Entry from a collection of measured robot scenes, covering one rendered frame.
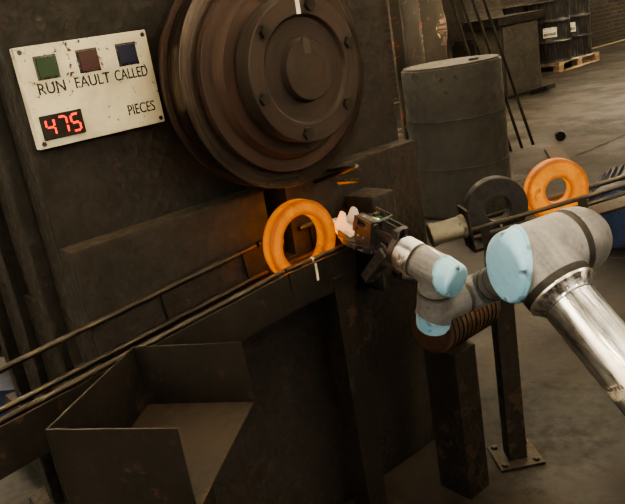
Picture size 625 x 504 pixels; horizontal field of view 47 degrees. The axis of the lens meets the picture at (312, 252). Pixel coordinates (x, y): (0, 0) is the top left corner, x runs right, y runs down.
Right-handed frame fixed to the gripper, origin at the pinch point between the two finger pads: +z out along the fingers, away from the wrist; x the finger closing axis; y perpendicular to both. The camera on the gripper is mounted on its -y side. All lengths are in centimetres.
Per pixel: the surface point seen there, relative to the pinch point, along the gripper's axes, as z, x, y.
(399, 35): 273, -333, -59
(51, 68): 21, 54, 40
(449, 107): 129, -214, -52
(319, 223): -1.6, 7.1, 3.2
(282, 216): -0.6, 17.2, 7.7
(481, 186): -16.7, -31.4, 7.3
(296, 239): 4.1, 8.6, -3.0
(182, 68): 8, 35, 40
